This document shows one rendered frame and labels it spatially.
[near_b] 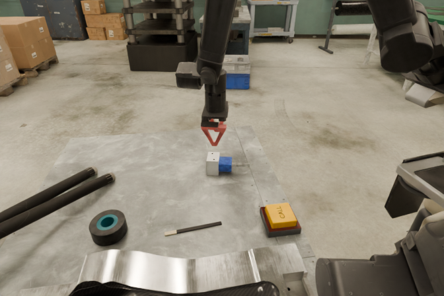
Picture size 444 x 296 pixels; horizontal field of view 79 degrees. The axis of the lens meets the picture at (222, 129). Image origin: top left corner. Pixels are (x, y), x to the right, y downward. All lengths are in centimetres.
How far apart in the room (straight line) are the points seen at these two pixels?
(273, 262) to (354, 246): 131
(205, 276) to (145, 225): 25
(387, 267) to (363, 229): 157
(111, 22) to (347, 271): 686
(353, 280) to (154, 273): 31
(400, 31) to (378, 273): 36
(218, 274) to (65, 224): 43
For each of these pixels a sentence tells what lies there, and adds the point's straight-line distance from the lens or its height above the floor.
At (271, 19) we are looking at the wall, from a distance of 684.
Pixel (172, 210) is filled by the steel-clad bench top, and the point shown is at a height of 80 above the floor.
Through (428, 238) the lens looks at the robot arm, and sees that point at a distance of 30.
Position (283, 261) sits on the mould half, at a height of 89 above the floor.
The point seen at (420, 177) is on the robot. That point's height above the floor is 104.
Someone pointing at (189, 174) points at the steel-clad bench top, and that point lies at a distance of 86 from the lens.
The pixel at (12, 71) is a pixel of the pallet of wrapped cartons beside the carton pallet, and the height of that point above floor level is 25.
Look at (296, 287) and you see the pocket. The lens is 56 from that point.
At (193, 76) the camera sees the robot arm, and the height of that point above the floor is 112.
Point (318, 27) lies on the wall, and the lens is 708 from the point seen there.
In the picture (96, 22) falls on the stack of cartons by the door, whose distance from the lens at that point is 716.
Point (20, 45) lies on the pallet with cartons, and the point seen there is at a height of 47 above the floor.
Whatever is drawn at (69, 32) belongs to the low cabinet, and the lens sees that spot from 736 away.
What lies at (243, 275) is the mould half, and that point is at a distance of 53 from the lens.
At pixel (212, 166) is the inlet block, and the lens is 82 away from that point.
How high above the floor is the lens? 134
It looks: 30 degrees down
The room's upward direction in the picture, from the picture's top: straight up
